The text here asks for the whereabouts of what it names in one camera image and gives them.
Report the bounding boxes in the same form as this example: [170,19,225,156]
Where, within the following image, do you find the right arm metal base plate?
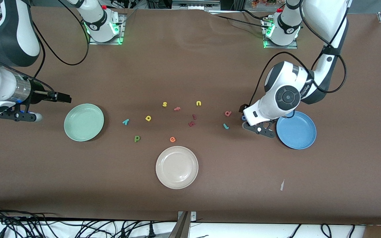
[89,13,125,45]

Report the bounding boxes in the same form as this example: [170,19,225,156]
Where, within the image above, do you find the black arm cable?
[32,0,90,66]
[250,0,348,109]

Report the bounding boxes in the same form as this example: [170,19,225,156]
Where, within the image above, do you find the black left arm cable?
[250,0,348,109]

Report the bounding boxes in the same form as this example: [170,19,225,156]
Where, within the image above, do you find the artificial flowers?
[252,0,285,8]

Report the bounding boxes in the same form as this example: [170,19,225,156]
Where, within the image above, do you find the black cable on table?
[210,9,270,28]

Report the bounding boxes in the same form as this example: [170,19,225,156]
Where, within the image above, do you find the brown table cover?
[0,5,381,226]

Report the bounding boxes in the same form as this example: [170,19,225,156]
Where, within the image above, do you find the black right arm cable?
[32,0,90,66]

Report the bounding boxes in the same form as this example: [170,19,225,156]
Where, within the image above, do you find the blue plate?
[276,111,317,150]

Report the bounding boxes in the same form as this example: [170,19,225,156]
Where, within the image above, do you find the tangled black cable bundle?
[0,205,178,238]

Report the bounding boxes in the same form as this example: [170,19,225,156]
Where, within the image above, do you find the green plate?
[64,103,105,142]

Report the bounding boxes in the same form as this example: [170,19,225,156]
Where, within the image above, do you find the grey equipment box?
[172,0,221,10]

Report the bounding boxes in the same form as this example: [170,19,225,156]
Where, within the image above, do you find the metal table edge bracket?
[168,211,197,238]

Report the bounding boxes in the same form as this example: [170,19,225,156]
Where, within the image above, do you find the beige plate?
[155,146,199,189]

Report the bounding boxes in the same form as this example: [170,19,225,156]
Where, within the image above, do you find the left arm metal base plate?
[263,16,299,50]

